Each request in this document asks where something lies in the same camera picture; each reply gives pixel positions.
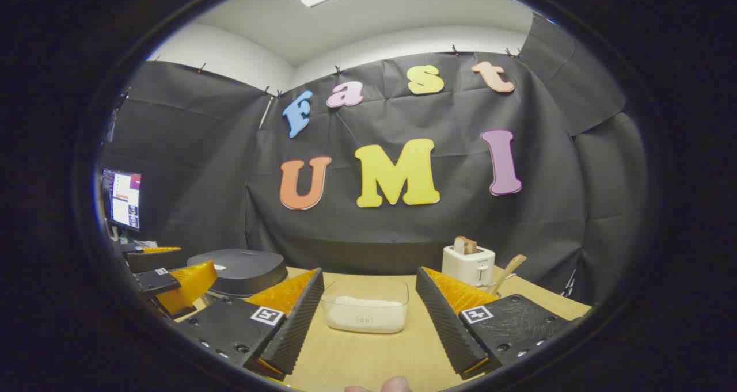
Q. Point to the computer monitor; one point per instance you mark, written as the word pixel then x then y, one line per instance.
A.
pixel 124 199

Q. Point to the black backdrop cloth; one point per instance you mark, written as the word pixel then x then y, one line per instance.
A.
pixel 403 121

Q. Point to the white rice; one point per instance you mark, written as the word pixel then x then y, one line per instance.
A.
pixel 363 314

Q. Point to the brown toasted bread slice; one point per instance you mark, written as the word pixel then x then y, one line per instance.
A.
pixel 471 246

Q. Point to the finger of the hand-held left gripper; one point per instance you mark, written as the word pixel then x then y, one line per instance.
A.
pixel 158 262
pixel 158 282

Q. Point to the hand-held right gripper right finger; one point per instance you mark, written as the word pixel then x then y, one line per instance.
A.
pixel 446 328

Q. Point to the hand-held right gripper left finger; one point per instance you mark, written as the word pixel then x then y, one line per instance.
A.
pixel 296 328

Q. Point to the white toaster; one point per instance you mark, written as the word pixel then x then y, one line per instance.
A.
pixel 466 268

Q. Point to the white bread slice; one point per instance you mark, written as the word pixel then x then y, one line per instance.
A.
pixel 459 246

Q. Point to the wooden spoon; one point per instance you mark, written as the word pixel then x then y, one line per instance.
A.
pixel 512 265

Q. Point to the black rice cooker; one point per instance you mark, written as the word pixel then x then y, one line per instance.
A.
pixel 247 274

